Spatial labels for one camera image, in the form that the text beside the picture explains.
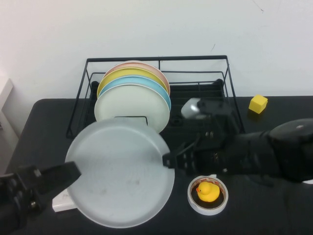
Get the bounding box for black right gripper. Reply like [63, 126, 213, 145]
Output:
[161, 115, 240, 176]

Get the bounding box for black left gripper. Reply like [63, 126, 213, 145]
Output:
[0, 161, 82, 216]

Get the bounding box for grey round plate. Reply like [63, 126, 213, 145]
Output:
[65, 119, 176, 228]

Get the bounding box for black rack drip tray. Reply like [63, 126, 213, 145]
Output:
[89, 78, 225, 147]

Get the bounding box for cream white round plate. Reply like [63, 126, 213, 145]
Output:
[94, 84, 170, 134]

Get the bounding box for light blue round plate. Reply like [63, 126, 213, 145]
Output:
[98, 75, 172, 116]

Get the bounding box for yellow round plate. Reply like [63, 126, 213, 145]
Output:
[96, 68, 171, 99]

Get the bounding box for pink round plate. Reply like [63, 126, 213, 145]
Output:
[102, 61, 171, 93]

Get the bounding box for yellow rubber duck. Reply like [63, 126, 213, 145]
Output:
[196, 182, 220, 203]

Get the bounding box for white double-sided tape roll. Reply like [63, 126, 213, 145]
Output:
[187, 175, 229, 216]

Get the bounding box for yellow foam cube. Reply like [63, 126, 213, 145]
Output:
[248, 94, 268, 115]

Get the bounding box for white side cabinet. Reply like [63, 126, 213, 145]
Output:
[0, 77, 22, 147]

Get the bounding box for white usb wall charger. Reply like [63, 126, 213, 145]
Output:
[52, 188, 78, 213]

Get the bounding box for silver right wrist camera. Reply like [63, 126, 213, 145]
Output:
[180, 97, 233, 121]

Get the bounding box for black wire dish rack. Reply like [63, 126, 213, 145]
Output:
[66, 55, 246, 140]

